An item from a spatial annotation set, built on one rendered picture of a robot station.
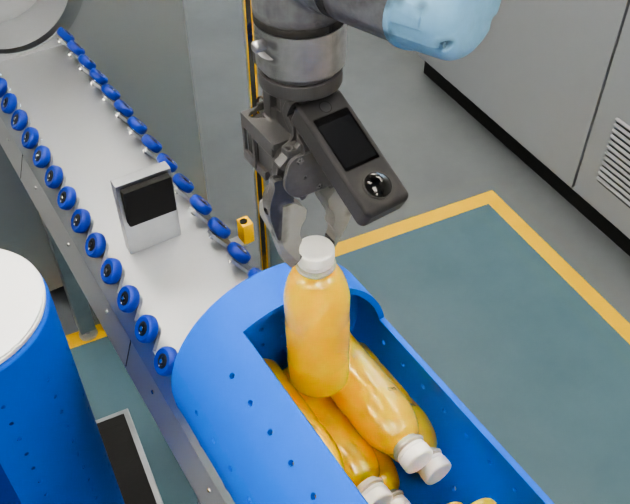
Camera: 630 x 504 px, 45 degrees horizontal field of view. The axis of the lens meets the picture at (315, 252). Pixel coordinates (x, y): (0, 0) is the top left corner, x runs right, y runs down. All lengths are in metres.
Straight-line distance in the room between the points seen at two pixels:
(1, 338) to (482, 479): 0.69
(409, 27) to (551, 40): 2.37
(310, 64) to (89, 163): 1.07
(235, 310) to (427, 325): 1.65
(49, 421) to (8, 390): 0.13
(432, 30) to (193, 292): 0.89
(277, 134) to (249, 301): 0.27
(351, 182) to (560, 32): 2.25
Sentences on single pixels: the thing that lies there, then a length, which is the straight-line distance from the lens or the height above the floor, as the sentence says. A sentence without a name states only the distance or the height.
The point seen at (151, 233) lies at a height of 0.96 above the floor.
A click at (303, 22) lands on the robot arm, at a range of 0.60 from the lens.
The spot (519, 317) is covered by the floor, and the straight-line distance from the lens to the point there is 2.58.
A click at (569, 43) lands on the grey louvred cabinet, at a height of 0.59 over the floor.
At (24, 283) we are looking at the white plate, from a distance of 1.25.
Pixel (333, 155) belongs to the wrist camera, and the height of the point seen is 1.51.
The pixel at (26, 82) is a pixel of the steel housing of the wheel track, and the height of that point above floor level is 0.93.
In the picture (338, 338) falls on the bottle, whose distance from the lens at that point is 0.82.
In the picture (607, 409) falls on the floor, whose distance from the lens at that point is 2.43.
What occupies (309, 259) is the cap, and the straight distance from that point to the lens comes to 0.75.
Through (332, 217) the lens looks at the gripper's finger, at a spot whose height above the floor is 1.39.
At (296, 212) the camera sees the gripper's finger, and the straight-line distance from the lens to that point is 0.71.
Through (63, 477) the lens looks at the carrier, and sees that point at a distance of 1.42.
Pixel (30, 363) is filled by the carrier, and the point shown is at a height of 0.99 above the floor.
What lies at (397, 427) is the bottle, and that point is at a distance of 0.90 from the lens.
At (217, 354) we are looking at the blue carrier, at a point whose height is 1.20.
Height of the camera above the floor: 1.88
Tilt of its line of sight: 44 degrees down
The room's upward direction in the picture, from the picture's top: straight up
